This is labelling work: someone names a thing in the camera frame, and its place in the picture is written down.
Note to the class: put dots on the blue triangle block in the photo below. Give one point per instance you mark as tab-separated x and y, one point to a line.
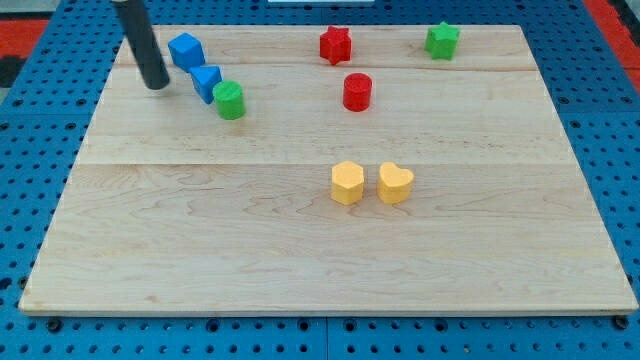
204	79

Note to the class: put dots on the yellow hexagon block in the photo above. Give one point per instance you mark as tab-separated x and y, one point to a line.
347	182

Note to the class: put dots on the light wooden board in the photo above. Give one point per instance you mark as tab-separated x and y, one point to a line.
170	210

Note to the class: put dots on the yellow heart block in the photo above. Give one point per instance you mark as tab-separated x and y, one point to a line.
394	183

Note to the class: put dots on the red cylinder block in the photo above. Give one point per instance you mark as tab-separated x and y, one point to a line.
357	89

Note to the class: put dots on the green cylinder block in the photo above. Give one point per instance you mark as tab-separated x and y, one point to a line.
229	100

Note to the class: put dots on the red star block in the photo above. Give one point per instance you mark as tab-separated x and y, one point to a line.
335	45

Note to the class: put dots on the green star block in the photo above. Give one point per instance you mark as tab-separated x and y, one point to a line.
441	41

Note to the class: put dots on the blue cube block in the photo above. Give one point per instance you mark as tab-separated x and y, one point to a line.
186	52

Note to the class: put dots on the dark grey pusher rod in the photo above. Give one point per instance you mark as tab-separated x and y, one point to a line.
139	32

